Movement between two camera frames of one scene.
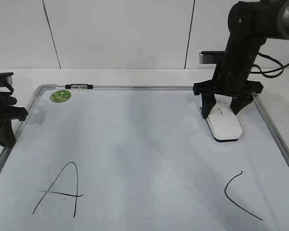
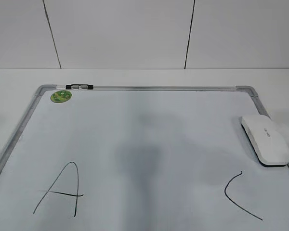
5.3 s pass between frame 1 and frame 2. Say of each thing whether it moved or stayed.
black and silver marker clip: stayed
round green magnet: stayed
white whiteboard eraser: moved
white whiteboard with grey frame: stayed
